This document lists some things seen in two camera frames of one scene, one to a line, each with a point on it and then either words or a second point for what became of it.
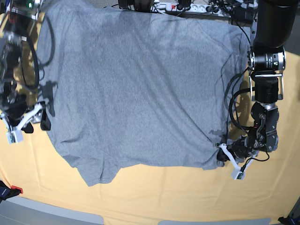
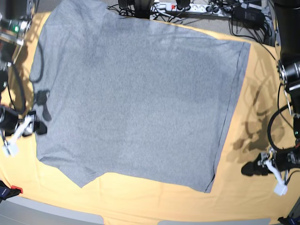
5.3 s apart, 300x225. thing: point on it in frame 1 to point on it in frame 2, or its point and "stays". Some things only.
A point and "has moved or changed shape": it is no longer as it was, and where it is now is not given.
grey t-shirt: x=124 y=88 has moved or changed shape
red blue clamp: x=6 y=192 stays
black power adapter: x=242 y=15 stays
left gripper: x=33 y=116 to x=25 y=127
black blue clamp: x=289 y=221 stays
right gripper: x=236 y=151 to x=280 y=161
